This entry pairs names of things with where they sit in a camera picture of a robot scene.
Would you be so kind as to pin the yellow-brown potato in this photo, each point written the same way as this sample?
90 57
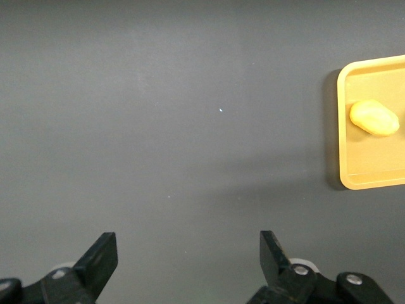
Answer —
375 118

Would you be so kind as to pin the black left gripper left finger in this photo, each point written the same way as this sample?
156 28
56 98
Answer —
91 272

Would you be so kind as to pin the yellow plastic tray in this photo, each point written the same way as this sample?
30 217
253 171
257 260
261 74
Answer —
373 158

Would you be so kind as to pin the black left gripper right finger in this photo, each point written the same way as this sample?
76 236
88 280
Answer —
284 282

